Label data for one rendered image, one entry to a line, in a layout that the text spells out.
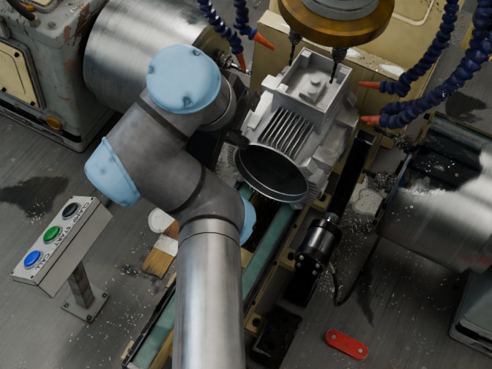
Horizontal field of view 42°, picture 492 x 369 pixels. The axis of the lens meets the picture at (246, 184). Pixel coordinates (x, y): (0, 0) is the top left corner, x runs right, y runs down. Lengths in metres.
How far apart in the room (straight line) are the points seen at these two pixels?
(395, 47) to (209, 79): 0.67
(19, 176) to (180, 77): 0.82
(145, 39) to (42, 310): 0.55
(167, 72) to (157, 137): 0.07
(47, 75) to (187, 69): 0.66
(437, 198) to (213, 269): 0.50
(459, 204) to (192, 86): 0.56
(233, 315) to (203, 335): 0.04
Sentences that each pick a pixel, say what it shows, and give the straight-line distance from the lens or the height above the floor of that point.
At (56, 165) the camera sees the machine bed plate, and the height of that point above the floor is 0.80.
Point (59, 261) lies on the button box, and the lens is 1.04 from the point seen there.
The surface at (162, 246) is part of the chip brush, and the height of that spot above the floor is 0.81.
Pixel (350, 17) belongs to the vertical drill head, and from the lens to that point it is 0.98.
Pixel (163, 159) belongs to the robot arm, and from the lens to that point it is 0.73.
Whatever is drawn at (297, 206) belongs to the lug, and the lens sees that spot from 1.22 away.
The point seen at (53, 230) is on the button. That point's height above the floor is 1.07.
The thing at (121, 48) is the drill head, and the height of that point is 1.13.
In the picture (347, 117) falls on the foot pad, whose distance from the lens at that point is 1.21.
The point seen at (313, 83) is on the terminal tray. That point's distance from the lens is 1.17.
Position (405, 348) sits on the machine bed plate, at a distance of 1.32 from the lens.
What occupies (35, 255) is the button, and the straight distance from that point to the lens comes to 1.05.
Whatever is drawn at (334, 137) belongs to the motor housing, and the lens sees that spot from 1.18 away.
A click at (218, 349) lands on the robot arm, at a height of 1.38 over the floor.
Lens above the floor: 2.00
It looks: 58 degrees down
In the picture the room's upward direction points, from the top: 9 degrees clockwise
